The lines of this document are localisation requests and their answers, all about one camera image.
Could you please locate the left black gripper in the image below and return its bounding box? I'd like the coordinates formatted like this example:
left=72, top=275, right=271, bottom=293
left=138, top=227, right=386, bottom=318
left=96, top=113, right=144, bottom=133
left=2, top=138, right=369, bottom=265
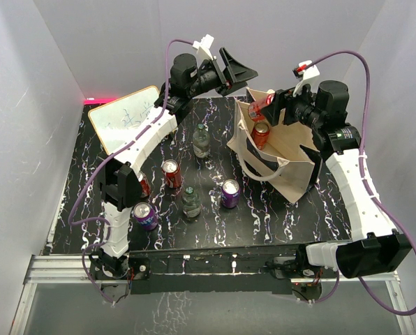
left=188, top=50, right=258, bottom=99

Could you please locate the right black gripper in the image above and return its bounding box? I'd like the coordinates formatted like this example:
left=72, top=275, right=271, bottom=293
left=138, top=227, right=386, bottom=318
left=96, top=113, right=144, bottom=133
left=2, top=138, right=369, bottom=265
left=262, top=80, right=324, bottom=131

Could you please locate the red cola can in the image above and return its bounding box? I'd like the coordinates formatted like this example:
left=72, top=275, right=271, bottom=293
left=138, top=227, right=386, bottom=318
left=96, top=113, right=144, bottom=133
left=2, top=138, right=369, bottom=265
left=138, top=171, right=151, bottom=198
left=248, top=93, right=275, bottom=122
left=162, top=159, right=182, bottom=188
left=251, top=122, right=270, bottom=149

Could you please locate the red cola can front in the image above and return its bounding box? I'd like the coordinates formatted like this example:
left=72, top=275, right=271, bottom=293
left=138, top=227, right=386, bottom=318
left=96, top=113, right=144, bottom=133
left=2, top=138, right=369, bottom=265
left=251, top=122, right=270, bottom=149

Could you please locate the beige canvas tote bag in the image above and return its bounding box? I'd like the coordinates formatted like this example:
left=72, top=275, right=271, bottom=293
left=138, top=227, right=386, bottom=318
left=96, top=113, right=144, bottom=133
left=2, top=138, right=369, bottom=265
left=227, top=88, right=322, bottom=203

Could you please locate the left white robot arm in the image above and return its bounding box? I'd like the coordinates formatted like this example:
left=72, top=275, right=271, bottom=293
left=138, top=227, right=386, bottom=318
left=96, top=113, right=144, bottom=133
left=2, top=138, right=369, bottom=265
left=89, top=47, right=258, bottom=278

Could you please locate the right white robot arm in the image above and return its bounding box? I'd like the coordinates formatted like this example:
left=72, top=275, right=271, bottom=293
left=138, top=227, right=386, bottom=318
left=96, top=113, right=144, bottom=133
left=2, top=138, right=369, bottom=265
left=259, top=80, right=412, bottom=278

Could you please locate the far clear glass bottle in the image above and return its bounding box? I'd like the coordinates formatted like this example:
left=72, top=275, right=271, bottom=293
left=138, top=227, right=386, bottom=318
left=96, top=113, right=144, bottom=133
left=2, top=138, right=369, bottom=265
left=193, top=124, right=210, bottom=158

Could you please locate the clear glass bottle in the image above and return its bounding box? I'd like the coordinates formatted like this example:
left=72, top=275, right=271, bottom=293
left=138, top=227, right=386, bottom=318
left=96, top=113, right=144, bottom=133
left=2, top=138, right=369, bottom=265
left=193, top=124, right=210, bottom=158
left=182, top=186, right=201, bottom=218

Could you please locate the purple soda can centre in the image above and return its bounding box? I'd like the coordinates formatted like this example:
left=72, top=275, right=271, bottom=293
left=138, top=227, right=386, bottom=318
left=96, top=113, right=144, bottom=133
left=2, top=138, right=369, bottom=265
left=221, top=179, right=240, bottom=209

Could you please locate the purple soda can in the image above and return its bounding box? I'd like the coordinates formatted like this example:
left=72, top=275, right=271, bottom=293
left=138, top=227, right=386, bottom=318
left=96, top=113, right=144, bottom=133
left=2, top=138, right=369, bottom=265
left=133, top=202, right=158, bottom=231
left=221, top=179, right=240, bottom=209

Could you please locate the near clear glass bottle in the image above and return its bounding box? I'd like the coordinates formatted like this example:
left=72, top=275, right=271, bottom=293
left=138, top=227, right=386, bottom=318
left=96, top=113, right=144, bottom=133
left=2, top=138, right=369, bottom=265
left=182, top=186, right=201, bottom=218

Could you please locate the pink red marker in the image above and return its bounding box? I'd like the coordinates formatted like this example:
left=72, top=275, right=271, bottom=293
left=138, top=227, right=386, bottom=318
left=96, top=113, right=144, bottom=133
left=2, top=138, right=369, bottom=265
left=83, top=98, right=116, bottom=105

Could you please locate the purple soda can left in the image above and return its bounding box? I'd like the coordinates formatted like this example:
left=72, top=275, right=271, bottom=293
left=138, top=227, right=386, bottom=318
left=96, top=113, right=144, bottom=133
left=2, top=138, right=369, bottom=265
left=133, top=202, right=158, bottom=231

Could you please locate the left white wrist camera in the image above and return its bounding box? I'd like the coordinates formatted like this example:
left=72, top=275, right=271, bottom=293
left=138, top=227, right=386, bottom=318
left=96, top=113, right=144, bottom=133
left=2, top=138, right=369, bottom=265
left=192, top=34, right=217, bottom=61

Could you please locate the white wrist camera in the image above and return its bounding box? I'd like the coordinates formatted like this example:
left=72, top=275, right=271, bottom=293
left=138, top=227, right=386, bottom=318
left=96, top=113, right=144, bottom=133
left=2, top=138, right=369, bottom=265
left=192, top=34, right=217, bottom=61
left=292, top=60, right=320, bottom=97

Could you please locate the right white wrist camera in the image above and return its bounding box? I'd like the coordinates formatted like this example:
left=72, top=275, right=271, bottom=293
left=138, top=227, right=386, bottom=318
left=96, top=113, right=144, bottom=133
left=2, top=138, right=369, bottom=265
left=292, top=60, right=320, bottom=97

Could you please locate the small whiteboard orange frame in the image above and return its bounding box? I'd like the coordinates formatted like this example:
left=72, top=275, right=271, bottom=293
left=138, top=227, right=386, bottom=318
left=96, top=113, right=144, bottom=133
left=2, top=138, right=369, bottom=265
left=88, top=86, right=159, bottom=155

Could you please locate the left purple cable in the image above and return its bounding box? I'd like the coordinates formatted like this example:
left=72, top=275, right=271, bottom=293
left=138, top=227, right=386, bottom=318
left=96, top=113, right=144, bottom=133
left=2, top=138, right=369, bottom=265
left=68, top=38, right=202, bottom=308

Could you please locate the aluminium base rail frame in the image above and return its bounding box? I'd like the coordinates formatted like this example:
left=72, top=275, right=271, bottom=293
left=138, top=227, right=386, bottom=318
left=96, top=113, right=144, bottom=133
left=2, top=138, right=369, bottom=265
left=8, top=94, right=415, bottom=335

